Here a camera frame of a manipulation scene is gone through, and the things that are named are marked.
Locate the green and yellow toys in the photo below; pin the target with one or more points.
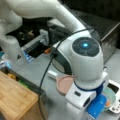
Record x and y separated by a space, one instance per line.
16 79

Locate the pink pan with white handle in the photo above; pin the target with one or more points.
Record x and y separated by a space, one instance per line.
63 82

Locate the silver toaster oven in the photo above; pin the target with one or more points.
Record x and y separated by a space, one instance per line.
106 31

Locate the teal bowl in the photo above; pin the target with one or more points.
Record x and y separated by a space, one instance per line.
110 95

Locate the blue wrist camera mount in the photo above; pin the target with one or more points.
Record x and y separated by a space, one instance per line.
96 106

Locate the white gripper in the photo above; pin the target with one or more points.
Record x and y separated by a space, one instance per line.
82 92

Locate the wooden cutting board box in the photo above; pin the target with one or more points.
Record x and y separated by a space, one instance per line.
18 102

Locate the grey metal bin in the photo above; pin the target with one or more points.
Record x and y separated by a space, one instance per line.
34 88

